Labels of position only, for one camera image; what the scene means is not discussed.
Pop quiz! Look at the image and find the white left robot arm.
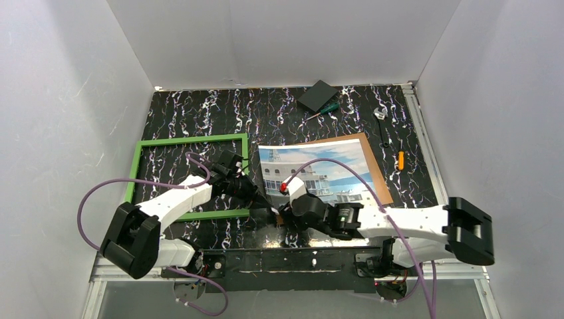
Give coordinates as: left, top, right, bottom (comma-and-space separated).
99, 150, 273, 279

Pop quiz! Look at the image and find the brown backing board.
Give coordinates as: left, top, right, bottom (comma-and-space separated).
275, 132, 394, 227

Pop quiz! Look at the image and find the green picture frame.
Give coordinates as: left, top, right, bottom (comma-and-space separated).
129, 133, 249, 222

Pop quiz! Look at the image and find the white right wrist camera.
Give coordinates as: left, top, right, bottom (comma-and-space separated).
279, 176, 307, 204

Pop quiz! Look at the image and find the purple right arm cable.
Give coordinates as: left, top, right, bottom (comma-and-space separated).
286, 158, 439, 319

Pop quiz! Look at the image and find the green handled screwdriver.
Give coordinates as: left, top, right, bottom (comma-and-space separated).
305, 102, 340, 122

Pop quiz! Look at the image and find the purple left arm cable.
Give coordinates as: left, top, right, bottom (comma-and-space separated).
76, 152, 230, 317

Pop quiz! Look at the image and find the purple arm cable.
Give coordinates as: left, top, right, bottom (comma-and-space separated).
76, 152, 230, 317
286, 158, 439, 319

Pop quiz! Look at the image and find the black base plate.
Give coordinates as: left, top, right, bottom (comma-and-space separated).
185, 247, 381, 292

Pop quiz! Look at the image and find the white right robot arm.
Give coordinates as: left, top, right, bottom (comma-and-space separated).
279, 193, 495, 268

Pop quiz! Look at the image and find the aluminium rail frame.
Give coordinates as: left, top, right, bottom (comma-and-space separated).
81, 82, 501, 319

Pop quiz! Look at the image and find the building photo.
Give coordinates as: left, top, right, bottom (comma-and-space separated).
257, 138, 380, 208

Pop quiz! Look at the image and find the orange handled screwdriver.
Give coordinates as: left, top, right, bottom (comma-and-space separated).
398, 151, 405, 171

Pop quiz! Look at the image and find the black square box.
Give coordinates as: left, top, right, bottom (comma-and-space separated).
297, 80, 338, 113

